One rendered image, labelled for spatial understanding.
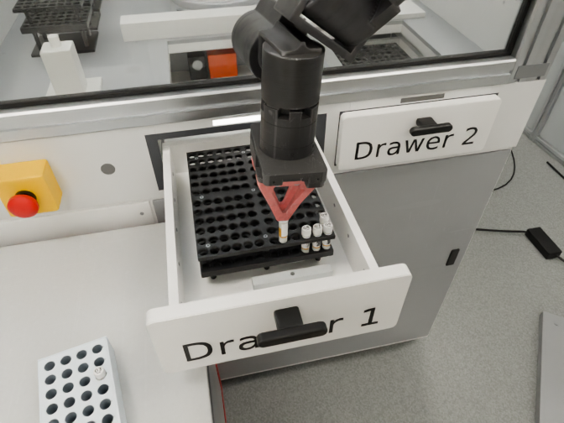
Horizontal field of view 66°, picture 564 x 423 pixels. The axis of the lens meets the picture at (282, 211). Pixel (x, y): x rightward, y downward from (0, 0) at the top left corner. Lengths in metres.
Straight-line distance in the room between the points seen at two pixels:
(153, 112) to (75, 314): 0.32
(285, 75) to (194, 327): 0.27
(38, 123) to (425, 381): 1.25
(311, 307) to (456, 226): 0.65
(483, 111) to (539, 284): 1.13
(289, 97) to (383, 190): 0.52
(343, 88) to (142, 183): 0.37
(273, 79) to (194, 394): 0.40
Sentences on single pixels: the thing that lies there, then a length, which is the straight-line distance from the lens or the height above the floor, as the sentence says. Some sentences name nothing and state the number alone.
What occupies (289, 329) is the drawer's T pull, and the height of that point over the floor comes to 0.91.
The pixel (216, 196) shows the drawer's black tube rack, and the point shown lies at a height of 0.90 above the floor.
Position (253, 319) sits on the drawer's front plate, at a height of 0.90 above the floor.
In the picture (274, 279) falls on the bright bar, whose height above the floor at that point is 0.85.
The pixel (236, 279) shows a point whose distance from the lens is 0.60.
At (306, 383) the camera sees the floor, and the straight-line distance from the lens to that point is 1.44.
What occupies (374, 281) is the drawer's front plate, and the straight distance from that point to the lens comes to 0.49.
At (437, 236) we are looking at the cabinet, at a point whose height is 0.56.
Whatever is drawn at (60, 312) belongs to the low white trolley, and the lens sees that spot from 0.73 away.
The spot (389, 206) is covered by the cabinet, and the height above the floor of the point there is 0.69.
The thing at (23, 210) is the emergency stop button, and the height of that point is 0.88.
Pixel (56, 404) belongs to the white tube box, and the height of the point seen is 0.80.
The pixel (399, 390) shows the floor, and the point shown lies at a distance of 1.47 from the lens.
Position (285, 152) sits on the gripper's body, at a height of 1.05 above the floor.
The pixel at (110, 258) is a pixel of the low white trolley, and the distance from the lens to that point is 0.77.
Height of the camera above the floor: 1.31
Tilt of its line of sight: 44 degrees down
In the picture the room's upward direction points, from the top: straight up
